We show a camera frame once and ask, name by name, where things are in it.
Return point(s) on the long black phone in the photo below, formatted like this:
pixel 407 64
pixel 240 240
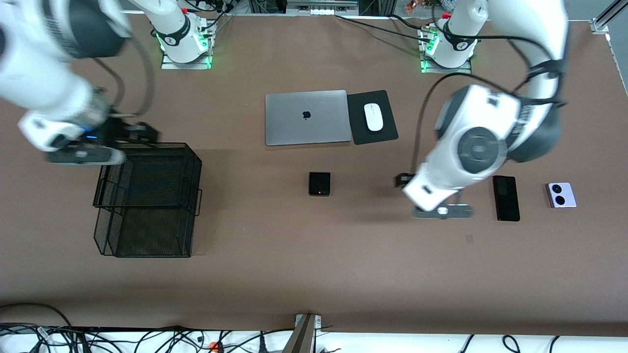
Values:
pixel 506 198

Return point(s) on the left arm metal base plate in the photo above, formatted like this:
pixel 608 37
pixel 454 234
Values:
pixel 446 70

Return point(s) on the white computer mouse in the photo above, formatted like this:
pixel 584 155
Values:
pixel 374 117

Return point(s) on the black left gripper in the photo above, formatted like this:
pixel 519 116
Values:
pixel 403 181

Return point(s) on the black mouse pad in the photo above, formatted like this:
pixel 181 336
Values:
pixel 355 127

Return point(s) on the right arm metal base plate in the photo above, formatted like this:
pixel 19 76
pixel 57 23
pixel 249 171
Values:
pixel 186 65

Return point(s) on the silver frame corner bracket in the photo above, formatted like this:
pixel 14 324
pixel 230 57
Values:
pixel 599 25

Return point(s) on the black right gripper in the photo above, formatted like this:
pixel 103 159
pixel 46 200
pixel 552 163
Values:
pixel 119 130

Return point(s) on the silver closed laptop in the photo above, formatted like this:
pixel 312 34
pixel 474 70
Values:
pixel 294 122

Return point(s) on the lilac flip phone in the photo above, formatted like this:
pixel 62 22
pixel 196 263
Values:
pixel 569 195

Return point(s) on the small black flip phone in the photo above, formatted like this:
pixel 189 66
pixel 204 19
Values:
pixel 319 182

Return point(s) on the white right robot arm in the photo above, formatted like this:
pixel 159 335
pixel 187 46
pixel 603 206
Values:
pixel 39 83

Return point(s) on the black mesh two-tier tray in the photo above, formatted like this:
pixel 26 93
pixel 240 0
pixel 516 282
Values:
pixel 147 235

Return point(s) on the white power strip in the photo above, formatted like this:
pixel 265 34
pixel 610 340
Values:
pixel 321 10

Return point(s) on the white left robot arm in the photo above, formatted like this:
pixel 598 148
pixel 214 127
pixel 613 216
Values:
pixel 471 122

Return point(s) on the grey metal camera post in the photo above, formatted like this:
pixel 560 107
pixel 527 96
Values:
pixel 301 338

